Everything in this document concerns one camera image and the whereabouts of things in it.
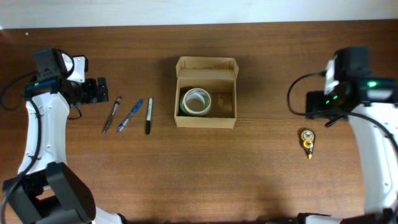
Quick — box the green tape roll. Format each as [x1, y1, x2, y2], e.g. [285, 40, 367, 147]
[179, 90, 212, 117]

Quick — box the white masking tape roll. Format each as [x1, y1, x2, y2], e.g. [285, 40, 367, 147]
[182, 88, 213, 117]

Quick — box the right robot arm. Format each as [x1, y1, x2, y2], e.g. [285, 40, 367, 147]
[297, 47, 397, 223]

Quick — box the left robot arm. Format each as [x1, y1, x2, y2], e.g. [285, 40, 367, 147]
[1, 49, 127, 223]

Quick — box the black gel pen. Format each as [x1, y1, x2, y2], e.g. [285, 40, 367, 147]
[103, 96, 122, 134]

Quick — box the blue gel pen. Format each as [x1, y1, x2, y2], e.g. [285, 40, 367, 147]
[116, 100, 144, 134]

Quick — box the black sharpie marker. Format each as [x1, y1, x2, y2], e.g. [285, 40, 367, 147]
[145, 98, 153, 135]

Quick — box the open cardboard box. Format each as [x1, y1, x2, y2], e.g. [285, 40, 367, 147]
[174, 56, 239, 129]

